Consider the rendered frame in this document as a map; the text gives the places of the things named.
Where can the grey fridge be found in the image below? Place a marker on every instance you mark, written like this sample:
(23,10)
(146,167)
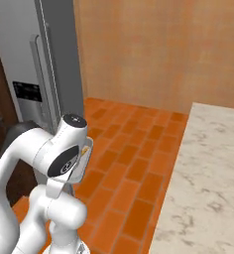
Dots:
(67,66)

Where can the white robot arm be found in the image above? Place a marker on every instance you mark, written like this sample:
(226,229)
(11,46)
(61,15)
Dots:
(56,211)

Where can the clear food container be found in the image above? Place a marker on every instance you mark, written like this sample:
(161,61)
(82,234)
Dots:
(86,152)

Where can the light grey fridge door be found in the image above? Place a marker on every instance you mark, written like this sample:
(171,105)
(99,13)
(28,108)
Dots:
(13,49)

